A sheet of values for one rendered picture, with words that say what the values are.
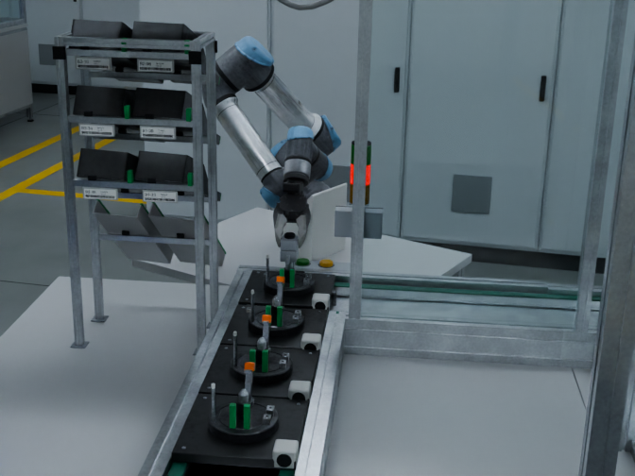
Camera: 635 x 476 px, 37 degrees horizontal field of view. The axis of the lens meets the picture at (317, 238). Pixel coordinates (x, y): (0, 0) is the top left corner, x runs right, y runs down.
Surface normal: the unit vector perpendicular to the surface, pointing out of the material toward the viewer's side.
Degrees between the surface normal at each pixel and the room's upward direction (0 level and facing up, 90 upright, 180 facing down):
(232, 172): 90
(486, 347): 90
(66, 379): 0
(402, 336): 90
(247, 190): 90
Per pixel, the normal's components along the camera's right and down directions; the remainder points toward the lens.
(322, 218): 0.80, 0.21
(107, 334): 0.02, -0.95
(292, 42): -0.22, 0.32
